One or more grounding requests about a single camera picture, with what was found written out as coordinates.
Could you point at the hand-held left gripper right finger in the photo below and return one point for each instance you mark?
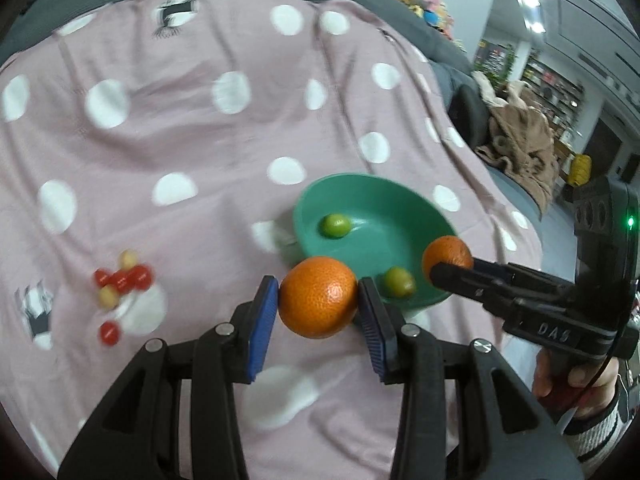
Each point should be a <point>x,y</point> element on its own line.
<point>371,325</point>

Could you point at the red cherry tomato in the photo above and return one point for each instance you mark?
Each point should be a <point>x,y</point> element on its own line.
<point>102,276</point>
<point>122,281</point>
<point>110,333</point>
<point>143,275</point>

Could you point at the pile of plush toys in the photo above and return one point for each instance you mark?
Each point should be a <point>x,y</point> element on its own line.
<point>425,5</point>

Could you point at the green potted plant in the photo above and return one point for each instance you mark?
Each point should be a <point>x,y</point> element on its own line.
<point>500,65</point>

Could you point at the black cushion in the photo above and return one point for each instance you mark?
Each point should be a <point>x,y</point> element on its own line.
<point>467,112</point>

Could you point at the wall shelf with goods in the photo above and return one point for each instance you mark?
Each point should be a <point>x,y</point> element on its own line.
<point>552,85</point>

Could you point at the person's right forearm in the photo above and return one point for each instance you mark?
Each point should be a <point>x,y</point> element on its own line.
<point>607,435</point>

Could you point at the pink polka dot blanket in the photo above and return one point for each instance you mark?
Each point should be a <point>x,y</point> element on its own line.
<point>175,150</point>

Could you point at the person's right hand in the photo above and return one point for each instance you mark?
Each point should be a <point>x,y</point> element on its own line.
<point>602,390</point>

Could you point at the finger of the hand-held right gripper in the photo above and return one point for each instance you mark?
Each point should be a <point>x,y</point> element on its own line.
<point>465,285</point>
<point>525,280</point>

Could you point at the green bowl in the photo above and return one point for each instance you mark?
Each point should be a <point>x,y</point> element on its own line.
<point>380,215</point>

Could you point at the large orange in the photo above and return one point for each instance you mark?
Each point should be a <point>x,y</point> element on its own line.
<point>317,297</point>

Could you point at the yellow cherry tomato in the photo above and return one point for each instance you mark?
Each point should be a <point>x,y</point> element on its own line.
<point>107,296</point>
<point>128,258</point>

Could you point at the yellow bag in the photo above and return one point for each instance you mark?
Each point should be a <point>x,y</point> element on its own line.
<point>581,169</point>

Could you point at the green round fruit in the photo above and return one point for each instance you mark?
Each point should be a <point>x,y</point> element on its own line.
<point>335,225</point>
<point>398,281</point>

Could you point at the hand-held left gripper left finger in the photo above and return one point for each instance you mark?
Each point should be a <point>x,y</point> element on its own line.
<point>263,320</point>

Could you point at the brown fleece robe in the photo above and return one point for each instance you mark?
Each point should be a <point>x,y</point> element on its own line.
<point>525,150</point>

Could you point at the small orange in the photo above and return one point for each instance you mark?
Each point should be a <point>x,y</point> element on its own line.
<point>447,255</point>

